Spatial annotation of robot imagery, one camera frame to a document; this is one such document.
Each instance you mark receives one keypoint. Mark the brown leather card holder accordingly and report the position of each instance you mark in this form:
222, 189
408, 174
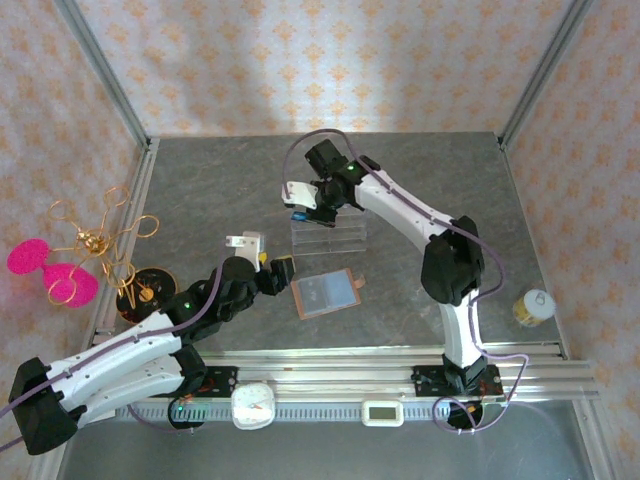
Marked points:
325, 295

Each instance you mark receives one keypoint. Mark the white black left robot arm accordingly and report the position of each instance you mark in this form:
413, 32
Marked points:
125, 345

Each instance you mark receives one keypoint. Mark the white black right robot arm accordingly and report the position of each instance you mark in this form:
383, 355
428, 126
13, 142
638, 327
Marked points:
400, 210

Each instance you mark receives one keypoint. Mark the clear acrylic card stand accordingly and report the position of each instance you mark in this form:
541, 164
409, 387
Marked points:
330, 240

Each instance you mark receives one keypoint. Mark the light blue credit card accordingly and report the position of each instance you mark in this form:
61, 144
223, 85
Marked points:
341, 291

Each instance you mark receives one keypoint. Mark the black round base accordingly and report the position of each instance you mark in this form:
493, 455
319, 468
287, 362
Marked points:
160, 285

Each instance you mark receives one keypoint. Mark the white analog clock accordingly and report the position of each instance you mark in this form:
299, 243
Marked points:
252, 405

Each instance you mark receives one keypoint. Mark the large pink fuzzy disc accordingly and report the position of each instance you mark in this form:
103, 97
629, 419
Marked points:
75, 287

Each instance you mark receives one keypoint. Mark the white digital timer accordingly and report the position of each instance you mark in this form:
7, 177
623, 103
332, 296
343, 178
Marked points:
382, 413

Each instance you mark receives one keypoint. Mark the small pink fuzzy disc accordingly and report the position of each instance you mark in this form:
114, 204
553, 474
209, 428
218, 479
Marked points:
27, 256

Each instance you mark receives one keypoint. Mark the yellow tin can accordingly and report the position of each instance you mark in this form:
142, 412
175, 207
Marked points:
534, 307

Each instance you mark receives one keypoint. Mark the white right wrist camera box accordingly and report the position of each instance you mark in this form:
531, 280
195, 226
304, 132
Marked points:
300, 195

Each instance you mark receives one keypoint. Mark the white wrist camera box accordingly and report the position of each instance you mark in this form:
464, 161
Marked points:
300, 195
246, 245

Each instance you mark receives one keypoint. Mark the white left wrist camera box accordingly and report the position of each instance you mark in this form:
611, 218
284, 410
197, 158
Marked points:
246, 245

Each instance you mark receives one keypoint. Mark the aluminium front rail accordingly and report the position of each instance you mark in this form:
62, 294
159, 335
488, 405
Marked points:
340, 370

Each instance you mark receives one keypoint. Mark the aluminium side rail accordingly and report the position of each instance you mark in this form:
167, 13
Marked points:
132, 210

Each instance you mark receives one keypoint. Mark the aluminium corner post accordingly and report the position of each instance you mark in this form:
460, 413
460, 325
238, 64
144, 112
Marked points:
545, 70
105, 80

